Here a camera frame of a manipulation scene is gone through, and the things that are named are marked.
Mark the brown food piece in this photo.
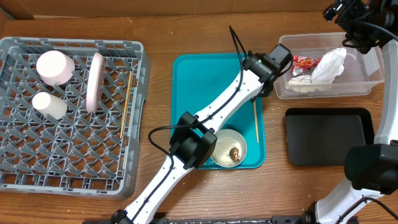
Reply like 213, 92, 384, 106
229, 147, 240, 162

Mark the grey dishwasher rack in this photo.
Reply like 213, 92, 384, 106
1, 37, 151, 200

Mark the red snack wrapper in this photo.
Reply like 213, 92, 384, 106
292, 55, 321, 77

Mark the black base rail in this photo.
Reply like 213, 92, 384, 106
150, 215, 301, 224

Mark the clear plastic bin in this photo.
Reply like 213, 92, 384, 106
274, 32, 384, 100

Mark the pink shallow bowl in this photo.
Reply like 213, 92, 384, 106
36, 50, 75, 86

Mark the black plastic tray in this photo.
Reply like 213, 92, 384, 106
285, 108, 374, 166

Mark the teal plastic tray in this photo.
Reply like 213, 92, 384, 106
171, 54, 266, 169

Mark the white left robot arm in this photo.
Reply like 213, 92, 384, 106
111, 44, 293, 224

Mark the small white tissue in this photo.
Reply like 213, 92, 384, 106
287, 75, 312, 85

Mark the grey bowl with rice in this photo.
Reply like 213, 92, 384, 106
211, 129, 247, 168

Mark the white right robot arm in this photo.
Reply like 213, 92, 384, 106
299, 1, 397, 223

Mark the white round plate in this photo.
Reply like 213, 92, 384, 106
86, 53, 106, 113

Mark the white paper cup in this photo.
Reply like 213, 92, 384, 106
32, 92, 68, 119

